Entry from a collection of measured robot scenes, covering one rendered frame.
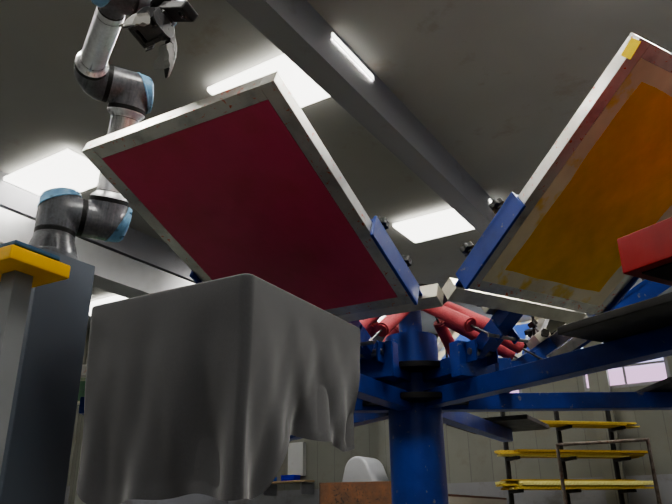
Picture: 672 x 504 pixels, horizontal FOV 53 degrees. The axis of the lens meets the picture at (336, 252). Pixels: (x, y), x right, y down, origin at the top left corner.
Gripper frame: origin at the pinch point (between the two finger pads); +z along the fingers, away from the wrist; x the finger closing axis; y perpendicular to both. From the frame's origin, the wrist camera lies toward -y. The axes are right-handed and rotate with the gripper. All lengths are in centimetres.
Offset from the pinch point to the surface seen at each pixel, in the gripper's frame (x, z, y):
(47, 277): -6, 57, 8
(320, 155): -33.5, 11.8, -29.0
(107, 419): -35, 73, 13
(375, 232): -61, 14, -30
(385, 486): -403, -44, 130
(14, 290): -2, 62, 10
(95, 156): -14.6, 10.1, 26.5
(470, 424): -212, -1, -3
